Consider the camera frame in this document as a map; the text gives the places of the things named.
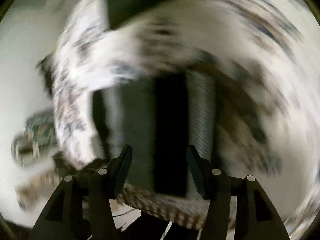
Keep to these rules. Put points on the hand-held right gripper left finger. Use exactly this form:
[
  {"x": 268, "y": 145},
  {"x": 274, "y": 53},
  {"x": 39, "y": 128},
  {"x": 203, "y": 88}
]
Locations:
[{"x": 117, "y": 180}]

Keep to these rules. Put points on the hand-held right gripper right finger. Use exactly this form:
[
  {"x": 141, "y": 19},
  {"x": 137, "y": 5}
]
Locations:
[{"x": 200, "y": 177}]

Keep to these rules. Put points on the black sock with teal band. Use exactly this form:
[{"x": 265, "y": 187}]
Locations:
[{"x": 171, "y": 130}]

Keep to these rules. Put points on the grey ribbed sock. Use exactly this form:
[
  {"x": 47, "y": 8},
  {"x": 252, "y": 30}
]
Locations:
[{"x": 202, "y": 115}]

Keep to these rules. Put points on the dark grey folded cloth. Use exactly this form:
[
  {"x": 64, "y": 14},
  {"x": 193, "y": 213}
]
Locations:
[{"x": 130, "y": 120}]

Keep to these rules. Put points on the green checkered object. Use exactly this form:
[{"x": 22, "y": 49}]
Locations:
[{"x": 37, "y": 132}]

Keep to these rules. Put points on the floral brown and white blanket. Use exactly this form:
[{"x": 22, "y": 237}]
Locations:
[{"x": 250, "y": 80}]

